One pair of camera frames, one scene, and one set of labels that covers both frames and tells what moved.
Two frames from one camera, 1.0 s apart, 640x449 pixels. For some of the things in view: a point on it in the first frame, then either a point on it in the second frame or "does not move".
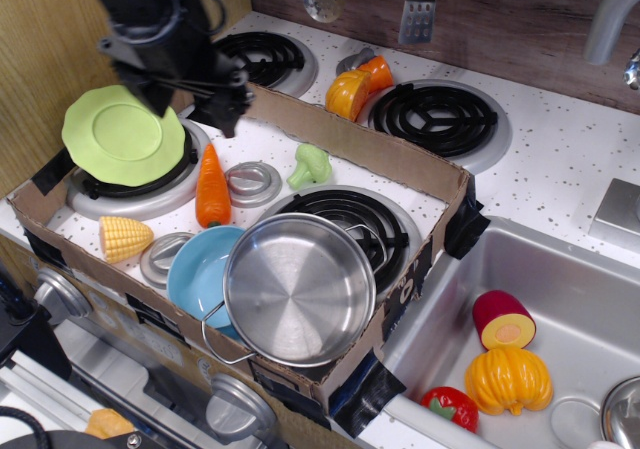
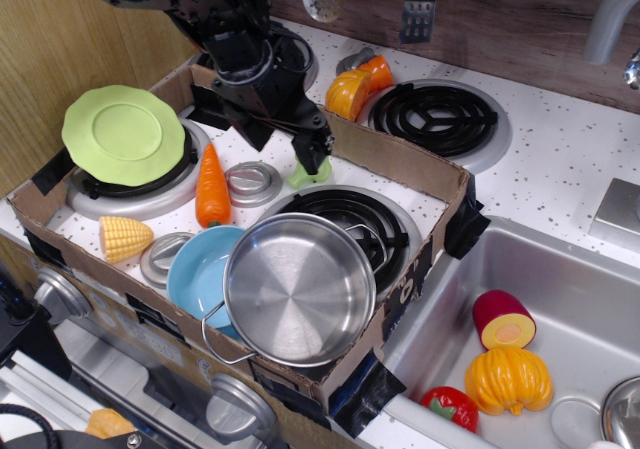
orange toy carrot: x=212 y=200 does not move
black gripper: x=172 y=50 to x=261 y=83
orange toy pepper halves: x=347 y=92 does not move
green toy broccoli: x=316 y=166 does not move
